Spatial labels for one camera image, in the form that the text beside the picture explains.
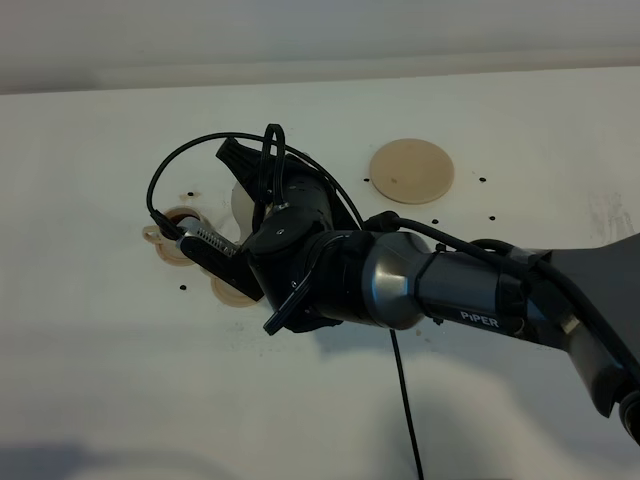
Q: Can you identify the far beige cup saucer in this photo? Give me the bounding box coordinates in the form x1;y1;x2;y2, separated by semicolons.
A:
148;235;195;267

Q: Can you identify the round beige teapot saucer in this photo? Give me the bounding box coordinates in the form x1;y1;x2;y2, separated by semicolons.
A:
369;138;455;205

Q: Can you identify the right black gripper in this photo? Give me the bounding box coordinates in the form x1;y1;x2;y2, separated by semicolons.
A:
216;138;373;335

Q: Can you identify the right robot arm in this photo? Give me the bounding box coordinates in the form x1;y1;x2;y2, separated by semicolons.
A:
217;139;639;437

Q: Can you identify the far beige teacup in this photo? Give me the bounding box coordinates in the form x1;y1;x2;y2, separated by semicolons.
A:
142;205;210;245

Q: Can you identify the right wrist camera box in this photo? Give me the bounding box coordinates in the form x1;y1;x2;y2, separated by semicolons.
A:
176;217;264;301

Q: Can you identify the beige brown teapot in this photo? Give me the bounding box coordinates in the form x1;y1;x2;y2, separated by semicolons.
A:
231;182;254;242

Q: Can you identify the near beige cup saucer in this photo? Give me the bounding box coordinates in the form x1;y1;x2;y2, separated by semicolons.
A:
211;277;257;308

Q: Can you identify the black camera cable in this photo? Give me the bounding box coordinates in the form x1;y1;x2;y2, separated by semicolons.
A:
146;122;640;480

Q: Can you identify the beige cup saucer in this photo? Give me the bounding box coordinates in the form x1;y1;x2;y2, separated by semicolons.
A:
211;277;257;308
148;235;195;267

